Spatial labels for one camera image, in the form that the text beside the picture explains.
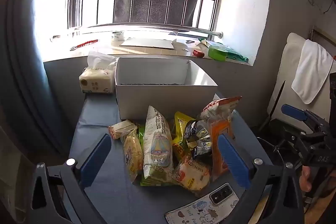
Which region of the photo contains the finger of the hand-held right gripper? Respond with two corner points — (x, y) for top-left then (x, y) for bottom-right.
(283, 126), (315, 151)
(281, 104), (328, 132)

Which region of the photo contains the person's right hand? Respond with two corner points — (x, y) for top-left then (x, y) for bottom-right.
(299, 165), (315, 193)

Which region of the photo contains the black silver snack packet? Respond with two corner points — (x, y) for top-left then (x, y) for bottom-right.
(184, 120), (213, 161)

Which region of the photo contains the white cardboard box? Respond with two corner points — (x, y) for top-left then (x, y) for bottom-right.
(115, 57), (218, 121)

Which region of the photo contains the yellow bread packet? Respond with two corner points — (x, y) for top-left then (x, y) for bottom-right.
(123, 130), (144, 182)

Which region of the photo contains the phone with cartoon case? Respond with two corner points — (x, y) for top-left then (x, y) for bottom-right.
(165, 182), (240, 224)

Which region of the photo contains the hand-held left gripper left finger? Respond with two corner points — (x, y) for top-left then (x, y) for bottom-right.
(30, 133), (113, 224)

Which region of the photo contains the green plastic bag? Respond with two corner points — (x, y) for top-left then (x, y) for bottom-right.
(226, 52), (248, 63)

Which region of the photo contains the small cream snack packet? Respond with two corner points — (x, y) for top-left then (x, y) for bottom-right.
(108, 120), (137, 140)

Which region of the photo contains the red white snack packet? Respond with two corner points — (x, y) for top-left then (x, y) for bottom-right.
(197, 96), (242, 122)

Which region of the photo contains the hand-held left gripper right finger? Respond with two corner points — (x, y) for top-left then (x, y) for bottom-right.
(217, 134), (305, 224)

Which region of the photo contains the flat cardboard sheet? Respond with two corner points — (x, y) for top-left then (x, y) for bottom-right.
(119, 38), (175, 50)

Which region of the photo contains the tall white green biscuit packet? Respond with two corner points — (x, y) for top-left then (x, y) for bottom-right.
(141, 105), (175, 186)

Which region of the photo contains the tissue pack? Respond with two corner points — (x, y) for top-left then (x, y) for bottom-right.
(79, 51), (118, 94)

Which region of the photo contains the white towel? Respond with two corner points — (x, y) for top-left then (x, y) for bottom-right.
(291, 40), (336, 105)

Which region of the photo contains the green box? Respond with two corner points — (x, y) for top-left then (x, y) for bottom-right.
(208, 42), (231, 60)

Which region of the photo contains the white chair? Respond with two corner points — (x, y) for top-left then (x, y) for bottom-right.
(268, 32), (336, 122)

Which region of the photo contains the metal rail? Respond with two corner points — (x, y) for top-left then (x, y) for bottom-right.
(50, 22), (223, 42)

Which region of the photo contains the yellow snack packet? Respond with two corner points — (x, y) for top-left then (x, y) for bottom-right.
(172, 111), (197, 170)

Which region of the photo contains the round rice cracker packet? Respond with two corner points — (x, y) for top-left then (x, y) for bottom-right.
(172, 156), (212, 191)

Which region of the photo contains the orange snack packet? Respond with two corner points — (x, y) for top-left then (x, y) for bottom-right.
(208, 115), (234, 182)

